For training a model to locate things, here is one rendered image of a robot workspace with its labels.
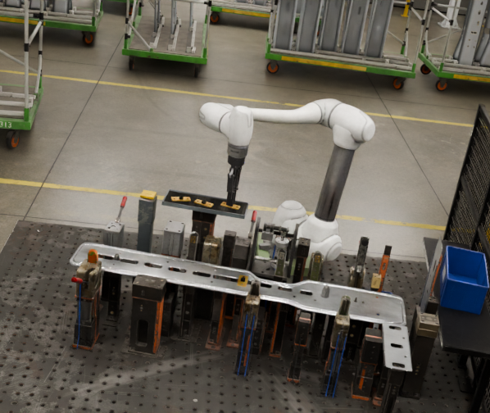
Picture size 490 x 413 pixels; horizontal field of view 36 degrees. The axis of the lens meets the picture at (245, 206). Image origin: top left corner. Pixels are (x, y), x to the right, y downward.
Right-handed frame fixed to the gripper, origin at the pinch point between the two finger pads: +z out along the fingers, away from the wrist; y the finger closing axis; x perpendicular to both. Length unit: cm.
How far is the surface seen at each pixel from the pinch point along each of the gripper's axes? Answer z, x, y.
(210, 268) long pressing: 20.2, 3.7, 29.0
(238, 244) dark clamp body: 12.5, 10.9, 17.0
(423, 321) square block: 15, 92, 33
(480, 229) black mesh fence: 5, 108, -43
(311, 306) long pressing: 20, 49, 36
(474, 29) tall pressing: 41, 79, -758
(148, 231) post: 21.6, -33.2, 10.9
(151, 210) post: 10.4, -32.3, 11.3
